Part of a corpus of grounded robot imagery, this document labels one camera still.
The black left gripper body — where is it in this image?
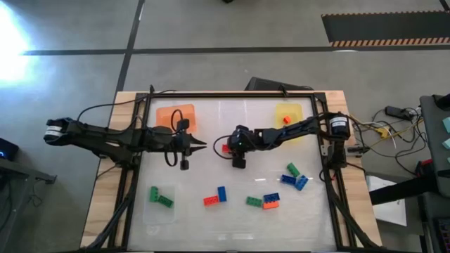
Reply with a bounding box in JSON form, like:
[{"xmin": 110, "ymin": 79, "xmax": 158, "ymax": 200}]
[{"xmin": 174, "ymin": 131, "xmax": 193, "ymax": 157}]

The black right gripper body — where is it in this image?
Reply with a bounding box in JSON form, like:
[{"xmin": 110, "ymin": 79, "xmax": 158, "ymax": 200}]
[{"xmin": 227, "ymin": 124, "xmax": 256, "ymax": 156}]

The orange translucent bin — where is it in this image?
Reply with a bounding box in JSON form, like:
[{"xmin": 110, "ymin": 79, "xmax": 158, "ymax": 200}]
[{"xmin": 155, "ymin": 103, "xmax": 197, "ymax": 136}]

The yellow translucent bin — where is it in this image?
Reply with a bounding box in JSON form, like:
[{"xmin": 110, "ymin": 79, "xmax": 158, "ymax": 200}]
[{"xmin": 274, "ymin": 103, "xmax": 304, "ymax": 144}]

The light blue toy brick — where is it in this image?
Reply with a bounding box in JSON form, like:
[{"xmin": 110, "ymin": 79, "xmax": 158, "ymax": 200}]
[{"xmin": 295, "ymin": 174, "xmax": 309, "ymax": 192}]

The clear plastic bin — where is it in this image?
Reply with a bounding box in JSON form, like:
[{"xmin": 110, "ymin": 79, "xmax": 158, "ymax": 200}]
[{"xmin": 143, "ymin": 182, "xmax": 176, "ymax": 225}]

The black power strip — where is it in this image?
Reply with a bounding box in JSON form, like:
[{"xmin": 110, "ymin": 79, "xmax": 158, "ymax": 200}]
[{"xmin": 385, "ymin": 105, "xmax": 418, "ymax": 119}]

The grey metal stand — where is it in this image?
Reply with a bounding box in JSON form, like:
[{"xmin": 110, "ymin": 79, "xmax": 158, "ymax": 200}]
[{"xmin": 0, "ymin": 157, "xmax": 57, "ymax": 253}]

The white paper sheet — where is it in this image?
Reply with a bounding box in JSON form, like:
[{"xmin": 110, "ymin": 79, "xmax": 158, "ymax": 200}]
[{"xmin": 365, "ymin": 174, "xmax": 408, "ymax": 227}]

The black device with blue light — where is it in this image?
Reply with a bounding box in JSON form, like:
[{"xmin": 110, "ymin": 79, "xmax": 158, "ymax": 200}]
[{"xmin": 0, "ymin": 137, "xmax": 19, "ymax": 162}]

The black hazard-striped floor mat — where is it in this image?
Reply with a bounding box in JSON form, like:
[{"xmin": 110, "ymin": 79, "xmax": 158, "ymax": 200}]
[{"xmin": 321, "ymin": 10, "xmax": 450, "ymax": 48}]

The grey side table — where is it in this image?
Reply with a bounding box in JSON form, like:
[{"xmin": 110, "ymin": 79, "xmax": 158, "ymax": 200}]
[{"xmin": 420, "ymin": 93, "xmax": 450, "ymax": 197}]

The dark keyboard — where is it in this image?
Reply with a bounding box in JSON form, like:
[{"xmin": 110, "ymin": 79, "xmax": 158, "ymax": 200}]
[{"xmin": 434, "ymin": 216, "xmax": 450, "ymax": 253}]

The black right camera cable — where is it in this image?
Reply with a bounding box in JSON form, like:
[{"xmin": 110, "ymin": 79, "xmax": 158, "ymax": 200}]
[{"xmin": 212, "ymin": 134, "xmax": 235, "ymax": 161}]

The black camera cable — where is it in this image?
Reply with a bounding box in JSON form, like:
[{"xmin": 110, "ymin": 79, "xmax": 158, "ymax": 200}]
[
  {"xmin": 170, "ymin": 109, "xmax": 184, "ymax": 133},
  {"xmin": 212, "ymin": 134, "xmax": 235, "ymax": 161}
]

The black left camera cable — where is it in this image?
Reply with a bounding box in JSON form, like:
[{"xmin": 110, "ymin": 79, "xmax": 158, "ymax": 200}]
[{"xmin": 170, "ymin": 109, "xmax": 184, "ymax": 133}]

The black metal table frame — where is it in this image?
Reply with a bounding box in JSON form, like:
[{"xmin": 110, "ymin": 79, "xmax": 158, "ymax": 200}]
[{"xmin": 84, "ymin": 91, "xmax": 379, "ymax": 253}]

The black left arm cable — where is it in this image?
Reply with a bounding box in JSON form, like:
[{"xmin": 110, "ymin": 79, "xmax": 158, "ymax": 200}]
[{"xmin": 76, "ymin": 84, "xmax": 179, "ymax": 122}]

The yellow cable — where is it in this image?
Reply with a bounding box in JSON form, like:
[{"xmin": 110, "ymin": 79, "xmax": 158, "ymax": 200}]
[{"xmin": 368, "ymin": 119, "xmax": 425, "ymax": 148}]

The black strap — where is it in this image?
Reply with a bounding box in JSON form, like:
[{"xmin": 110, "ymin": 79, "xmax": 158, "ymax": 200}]
[{"xmin": 368, "ymin": 174, "xmax": 435, "ymax": 206}]

